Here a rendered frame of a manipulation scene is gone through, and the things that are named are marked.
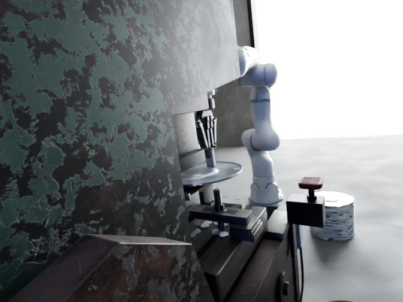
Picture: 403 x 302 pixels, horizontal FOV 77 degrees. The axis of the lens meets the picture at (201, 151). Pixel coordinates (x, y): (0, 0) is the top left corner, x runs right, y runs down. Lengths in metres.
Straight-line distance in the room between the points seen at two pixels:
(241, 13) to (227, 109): 1.88
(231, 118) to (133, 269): 5.41
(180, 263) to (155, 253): 0.05
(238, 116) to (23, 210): 5.35
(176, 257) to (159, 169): 0.13
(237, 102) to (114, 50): 5.22
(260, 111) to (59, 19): 1.10
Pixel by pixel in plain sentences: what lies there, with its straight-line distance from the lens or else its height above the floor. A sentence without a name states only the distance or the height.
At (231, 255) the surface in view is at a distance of 0.55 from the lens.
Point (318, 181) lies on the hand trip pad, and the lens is 0.75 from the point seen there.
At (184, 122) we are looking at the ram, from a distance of 0.63.
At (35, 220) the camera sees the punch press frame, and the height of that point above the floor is 0.93.
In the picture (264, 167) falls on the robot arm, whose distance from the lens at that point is 1.34.
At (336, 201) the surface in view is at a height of 0.25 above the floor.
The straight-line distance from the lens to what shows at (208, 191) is 0.78.
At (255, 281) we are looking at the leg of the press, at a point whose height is 0.62.
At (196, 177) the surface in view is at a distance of 0.77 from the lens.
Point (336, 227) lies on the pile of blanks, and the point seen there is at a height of 0.10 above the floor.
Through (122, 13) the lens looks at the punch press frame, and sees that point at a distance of 0.37.
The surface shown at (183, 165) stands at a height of 0.87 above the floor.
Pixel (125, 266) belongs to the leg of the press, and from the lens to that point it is 0.25.
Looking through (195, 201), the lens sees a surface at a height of 0.76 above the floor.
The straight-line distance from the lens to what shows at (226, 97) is 5.61.
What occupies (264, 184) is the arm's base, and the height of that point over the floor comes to 0.55.
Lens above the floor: 1.01
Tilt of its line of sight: 11 degrees down
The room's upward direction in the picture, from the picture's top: 8 degrees counter-clockwise
